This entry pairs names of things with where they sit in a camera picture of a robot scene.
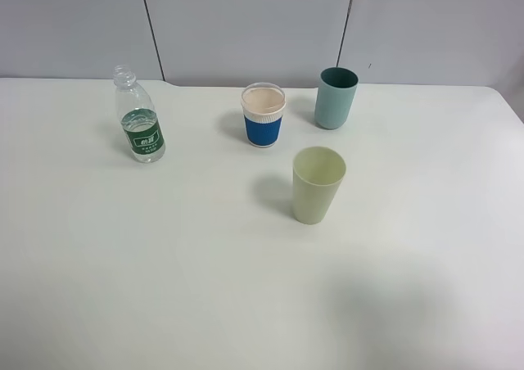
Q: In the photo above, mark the pale green plastic cup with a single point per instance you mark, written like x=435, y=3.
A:
x=317, y=175

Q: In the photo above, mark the clear bottle green label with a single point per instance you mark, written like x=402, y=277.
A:
x=137, y=116

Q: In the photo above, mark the blue sleeved paper cup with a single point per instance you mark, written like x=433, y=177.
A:
x=263, y=106

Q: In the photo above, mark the teal plastic cup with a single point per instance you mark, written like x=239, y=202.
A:
x=335, y=96

